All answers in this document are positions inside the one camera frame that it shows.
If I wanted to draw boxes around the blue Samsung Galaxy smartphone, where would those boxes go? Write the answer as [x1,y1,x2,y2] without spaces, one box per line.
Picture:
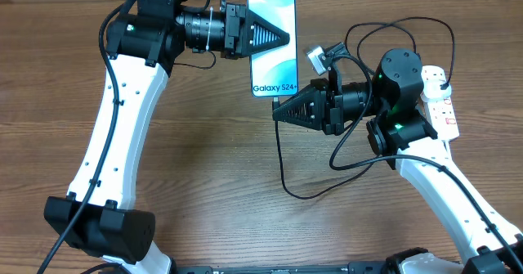
[247,0,298,97]

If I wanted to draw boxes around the white charger plug adapter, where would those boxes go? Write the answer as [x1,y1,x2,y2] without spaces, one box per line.
[421,80,452,102]

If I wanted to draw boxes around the white power strip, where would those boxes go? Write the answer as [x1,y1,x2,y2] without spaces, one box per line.
[422,65,459,141]

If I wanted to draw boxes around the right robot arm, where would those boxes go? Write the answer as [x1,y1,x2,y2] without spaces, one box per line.
[273,46,522,273]

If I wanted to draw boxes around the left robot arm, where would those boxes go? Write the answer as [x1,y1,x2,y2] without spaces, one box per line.
[43,0,297,273]

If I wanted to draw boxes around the black USB charging cable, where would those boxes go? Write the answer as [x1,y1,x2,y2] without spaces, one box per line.
[271,16,456,200]

